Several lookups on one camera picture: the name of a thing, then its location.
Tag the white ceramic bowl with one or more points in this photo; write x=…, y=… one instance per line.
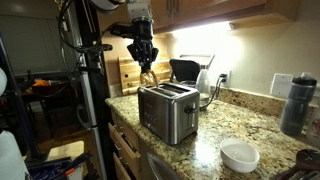
x=238, y=160

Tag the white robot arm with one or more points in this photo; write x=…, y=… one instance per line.
x=140, y=8

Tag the brown bread piece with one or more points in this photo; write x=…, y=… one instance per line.
x=148, y=79

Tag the under-cabinet light strip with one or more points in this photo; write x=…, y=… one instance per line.
x=200, y=30

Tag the white switch plate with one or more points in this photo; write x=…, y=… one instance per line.
x=281, y=85

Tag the blue and black tool clutter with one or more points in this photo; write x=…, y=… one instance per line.
x=56, y=166

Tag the small orange object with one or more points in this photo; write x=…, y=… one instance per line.
x=41, y=82

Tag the black stand pole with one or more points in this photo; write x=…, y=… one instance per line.
x=105, y=143

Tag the wooden cutting board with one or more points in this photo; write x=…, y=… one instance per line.
x=130, y=76

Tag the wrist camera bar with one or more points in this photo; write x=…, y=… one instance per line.
x=121, y=30

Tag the black coffee maker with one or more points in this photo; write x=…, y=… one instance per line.
x=183, y=70

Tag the clear glass bottle silver cap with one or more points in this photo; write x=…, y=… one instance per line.
x=203, y=83

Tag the wooden stool top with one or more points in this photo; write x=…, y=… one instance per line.
x=65, y=150

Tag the white wall outlet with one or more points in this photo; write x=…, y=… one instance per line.
x=229, y=84

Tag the white rounded housing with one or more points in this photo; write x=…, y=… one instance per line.
x=10, y=156

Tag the stainless steel toaster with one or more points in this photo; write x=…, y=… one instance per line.
x=166, y=113

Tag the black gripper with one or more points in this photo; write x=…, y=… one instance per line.
x=143, y=36

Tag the grey sports bottle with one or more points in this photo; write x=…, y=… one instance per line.
x=296, y=106

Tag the black round utensil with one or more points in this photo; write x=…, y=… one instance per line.
x=308, y=158

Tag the wooden drawer cabinet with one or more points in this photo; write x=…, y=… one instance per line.
x=126, y=143

